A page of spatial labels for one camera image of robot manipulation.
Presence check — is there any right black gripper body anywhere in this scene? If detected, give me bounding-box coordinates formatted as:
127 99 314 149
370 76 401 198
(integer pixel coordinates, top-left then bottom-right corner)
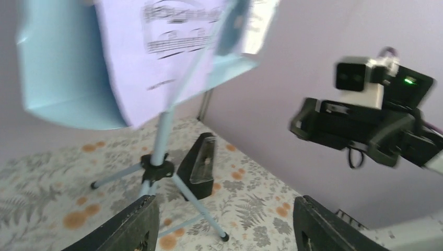
289 98 442 168

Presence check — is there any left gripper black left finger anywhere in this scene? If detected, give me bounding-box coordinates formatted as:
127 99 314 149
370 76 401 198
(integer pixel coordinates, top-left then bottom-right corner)
63 195 160 251

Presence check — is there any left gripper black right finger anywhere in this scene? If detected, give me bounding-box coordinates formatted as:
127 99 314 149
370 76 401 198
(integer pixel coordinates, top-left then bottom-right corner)
293 195 388 251

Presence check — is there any black metronome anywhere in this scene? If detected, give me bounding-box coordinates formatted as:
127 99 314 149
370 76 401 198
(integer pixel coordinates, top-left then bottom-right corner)
177 132 217 200

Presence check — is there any light blue music stand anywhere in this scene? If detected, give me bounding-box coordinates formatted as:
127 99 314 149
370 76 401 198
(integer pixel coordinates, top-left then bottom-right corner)
16 1 258 242

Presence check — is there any floral patterned mat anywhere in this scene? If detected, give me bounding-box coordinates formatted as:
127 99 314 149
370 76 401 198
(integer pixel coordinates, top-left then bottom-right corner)
1 122 298 250

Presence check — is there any white sheet music page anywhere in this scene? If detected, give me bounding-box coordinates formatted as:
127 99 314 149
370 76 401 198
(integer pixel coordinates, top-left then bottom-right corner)
240 0 280 54

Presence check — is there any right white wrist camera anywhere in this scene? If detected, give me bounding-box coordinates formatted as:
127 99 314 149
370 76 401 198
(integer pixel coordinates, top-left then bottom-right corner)
335 56 399 109

